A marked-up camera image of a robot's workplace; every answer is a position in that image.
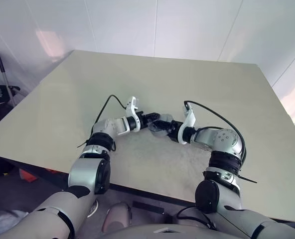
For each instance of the grey sneaker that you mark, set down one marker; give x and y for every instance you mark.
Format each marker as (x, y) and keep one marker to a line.
(94, 210)

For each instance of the grey robot torso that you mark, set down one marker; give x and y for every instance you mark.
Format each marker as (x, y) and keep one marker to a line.
(172, 231)

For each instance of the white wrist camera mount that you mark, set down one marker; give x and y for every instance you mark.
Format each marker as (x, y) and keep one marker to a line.
(190, 119)
(129, 104)

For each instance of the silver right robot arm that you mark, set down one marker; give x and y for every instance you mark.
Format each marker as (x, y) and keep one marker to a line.
(224, 142)

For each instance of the black table frame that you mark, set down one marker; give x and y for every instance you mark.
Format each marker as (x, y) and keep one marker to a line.
(142, 193)

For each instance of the black flat bar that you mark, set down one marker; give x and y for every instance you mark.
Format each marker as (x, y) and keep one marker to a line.
(148, 207)

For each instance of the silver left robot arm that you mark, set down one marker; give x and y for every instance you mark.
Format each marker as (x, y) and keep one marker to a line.
(87, 171)

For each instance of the orange object under table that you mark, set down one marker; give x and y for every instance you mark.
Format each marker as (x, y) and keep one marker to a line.
(28, 176)

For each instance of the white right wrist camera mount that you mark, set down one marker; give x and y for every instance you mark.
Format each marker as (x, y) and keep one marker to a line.
(190, 119)

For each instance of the round motor housing copper windings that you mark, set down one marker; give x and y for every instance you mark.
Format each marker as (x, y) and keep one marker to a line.
(160, 134)

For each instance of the black side table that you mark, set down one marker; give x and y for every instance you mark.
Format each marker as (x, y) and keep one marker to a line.
(3, 112)

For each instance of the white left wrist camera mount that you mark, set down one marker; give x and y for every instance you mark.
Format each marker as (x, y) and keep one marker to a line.
(129, 104)

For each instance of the black zip tie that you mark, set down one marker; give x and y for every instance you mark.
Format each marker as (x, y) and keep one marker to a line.
(248, 179)

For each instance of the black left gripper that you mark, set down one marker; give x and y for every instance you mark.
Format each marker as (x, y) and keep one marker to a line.
(145, 120)

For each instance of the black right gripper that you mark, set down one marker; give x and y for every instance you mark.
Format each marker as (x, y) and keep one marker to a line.
(176, 130)

